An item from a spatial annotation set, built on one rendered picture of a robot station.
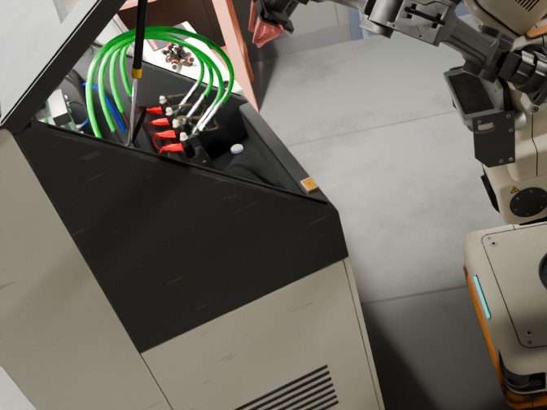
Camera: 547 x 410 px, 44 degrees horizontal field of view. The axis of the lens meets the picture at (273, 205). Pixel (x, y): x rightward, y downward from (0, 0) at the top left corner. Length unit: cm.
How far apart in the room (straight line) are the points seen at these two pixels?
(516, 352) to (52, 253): 136
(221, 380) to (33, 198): 76
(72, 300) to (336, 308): 71
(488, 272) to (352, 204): 96
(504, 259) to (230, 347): 105
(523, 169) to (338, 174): 160
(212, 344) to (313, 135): 208
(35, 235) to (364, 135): 239
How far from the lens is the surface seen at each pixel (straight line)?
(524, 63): 154
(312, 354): 194
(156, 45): 269
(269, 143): 195
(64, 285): 155
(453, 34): 127
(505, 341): 220
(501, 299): 230
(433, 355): 252
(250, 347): 183
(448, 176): 322
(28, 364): 169
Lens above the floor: 201
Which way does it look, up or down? 38 degrees down
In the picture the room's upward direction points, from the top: 17 degrees counter-clockwise
